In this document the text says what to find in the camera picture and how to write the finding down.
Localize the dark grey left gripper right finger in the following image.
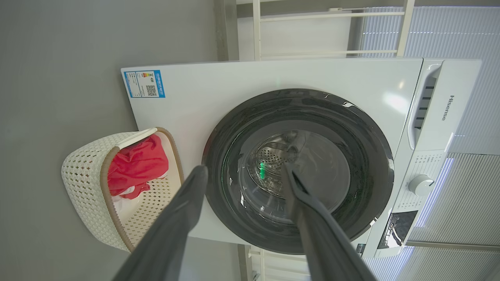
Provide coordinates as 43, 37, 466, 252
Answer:
281, 163, 376, 281

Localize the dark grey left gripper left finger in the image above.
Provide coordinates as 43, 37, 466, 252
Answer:
112, 165, 209, 281

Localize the red garment with white stripes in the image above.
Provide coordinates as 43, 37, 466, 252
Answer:
107, 135, 169, 199

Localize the stainless steel washing machine drum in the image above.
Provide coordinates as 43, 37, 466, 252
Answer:
247, 131, 301, 197

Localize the white washing machine dial knob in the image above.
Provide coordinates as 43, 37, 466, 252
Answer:
408, 174, 435, 196

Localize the white front-load washing machine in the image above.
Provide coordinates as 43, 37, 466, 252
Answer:
121, 59, 482, 259

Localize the cream perforated laundry basket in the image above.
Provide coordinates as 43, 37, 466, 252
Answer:
61, 127, 185, 252

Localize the blue energy label sticker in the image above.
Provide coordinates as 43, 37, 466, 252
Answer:
123, 70, 166, 98

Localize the white detergent drawer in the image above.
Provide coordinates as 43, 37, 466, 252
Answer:
407, 60, 482, 151

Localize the white metal railing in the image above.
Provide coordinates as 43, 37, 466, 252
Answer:
248, 0, 415, 281

